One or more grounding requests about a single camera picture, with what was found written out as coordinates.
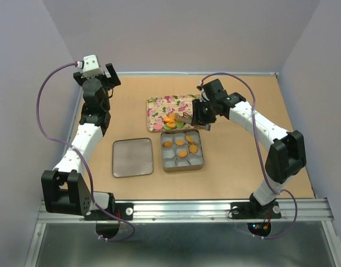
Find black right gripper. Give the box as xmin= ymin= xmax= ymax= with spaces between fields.
xmin=191 ymin=98 xmax=217 ymax=126

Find metal tongs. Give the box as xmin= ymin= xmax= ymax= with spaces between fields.
xmin=175 ymin=113 xmax=211 ymax=131

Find plain round orange cookie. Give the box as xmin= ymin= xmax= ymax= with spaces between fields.
xmin=185 ymin=135 xmax=195 ymax=144

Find orange flower cookie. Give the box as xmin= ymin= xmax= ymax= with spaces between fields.
xmin=189 ymin=144 xmax=199 ymax=154

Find small ridged orange cookie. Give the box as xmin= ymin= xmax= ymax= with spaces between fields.
xmin=163 ymin=141 xmax=172 ymax=147

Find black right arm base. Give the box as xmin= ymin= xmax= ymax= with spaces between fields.
xmin=228 ymin=201 xmax=281 ymax=220

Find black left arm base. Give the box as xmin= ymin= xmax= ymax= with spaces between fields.
xmin=84 ymin=202 xmax=134 ymax=221

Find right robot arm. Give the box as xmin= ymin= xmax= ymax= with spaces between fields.
xmin=191 ymin=79 xmax=307 ymax=217

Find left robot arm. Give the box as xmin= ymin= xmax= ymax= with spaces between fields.
xmin=41 ymin=60 xmax=121 ymax=219

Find green sandwich cookie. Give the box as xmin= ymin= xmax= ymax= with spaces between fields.
xmin=175 ymin=121 xmax=184 ymax=128

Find dotted biscuit on green cookie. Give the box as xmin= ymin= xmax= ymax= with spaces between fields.
xmin=163 ymin=122 xmax=176 ymax=131

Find fish shaped orange cookie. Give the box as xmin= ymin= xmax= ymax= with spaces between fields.
xmin=163 ymin=117 xmax=175 ymax=123

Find square metal tin box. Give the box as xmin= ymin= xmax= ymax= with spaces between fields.
xmin=160 ymin=129 xmax=204 ymax=173

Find stacked round orange cookie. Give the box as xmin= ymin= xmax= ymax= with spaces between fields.
xmin=178 ymin=150 xmax=188 ymax=159

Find floral serving tray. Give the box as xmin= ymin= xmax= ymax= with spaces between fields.
xmin=146 ymin=94 xmax=200 ymax=132

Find pink round cookie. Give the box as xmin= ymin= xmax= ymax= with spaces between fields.
xmin=154 ymin=123 xmax=163 ymax=131

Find square metal tin lid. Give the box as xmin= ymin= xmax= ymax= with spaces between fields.
xmin=112 ymin=138 xmax=154 ymax=178

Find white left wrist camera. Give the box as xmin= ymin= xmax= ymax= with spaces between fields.
xmin=75 ymin=55 xmax=104 ymax=78

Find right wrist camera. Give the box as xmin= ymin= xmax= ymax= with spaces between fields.
xmin=200 ymin=79 xmax=227 ymax=102

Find aluminium front rail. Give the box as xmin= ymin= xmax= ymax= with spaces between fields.
xmin=36 ymin=197 xmax=334 ymax=224

